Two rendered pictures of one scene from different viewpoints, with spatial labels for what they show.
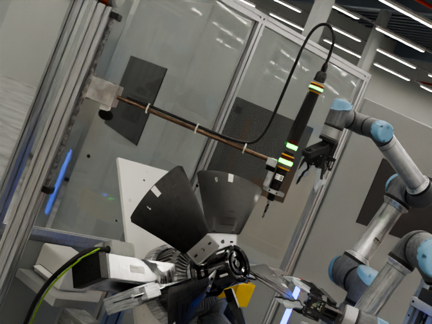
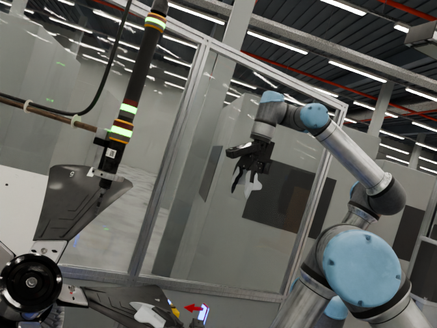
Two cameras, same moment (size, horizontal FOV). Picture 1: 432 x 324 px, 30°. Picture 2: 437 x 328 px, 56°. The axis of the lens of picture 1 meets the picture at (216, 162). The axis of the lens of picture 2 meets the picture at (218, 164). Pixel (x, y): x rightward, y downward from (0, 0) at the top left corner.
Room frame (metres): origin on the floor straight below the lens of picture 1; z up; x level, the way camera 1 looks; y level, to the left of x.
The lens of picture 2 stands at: (1.74, -0.70, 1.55)
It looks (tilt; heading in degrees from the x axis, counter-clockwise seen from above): 0 degrees down; 19
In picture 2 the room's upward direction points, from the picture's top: 17 degrees clockwise
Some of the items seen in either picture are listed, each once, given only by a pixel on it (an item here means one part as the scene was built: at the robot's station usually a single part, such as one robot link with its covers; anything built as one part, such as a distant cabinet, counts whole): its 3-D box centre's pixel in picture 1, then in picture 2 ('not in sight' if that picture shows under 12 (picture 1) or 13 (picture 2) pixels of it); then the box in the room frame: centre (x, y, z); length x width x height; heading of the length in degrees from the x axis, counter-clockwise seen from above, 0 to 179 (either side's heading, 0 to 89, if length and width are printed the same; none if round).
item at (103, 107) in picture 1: (106, 112); not in sight; (2.58, 0.38, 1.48); 0.05 x 0.04 x 0.05; 84
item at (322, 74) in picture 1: (297, 132); (134, 87); (2.52, -0.20, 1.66); 0.04 x 0.04 x 0.46
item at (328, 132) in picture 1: (330, 133); (262, 131); (3.08, -0.36, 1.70); 0.08 x 0.08 x 0.05
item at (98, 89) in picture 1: (103, 91); not in sight; (2.59, 0.42, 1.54); 0.10 x 0.07 x 0.08; 84
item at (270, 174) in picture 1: (276, 177); (110, 154); (2.52, -0.19, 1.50); 0.09 x 0.07 x 0.10; 84
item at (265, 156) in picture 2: (323, 153); (257, 155); (3.08, -0.37, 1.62); 0.09 x 0.08 x 0.12; 139
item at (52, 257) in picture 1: (61, 267); not in sight; (2.76, 0.36, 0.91); 0.17 x 0.16 x 0.11; 49
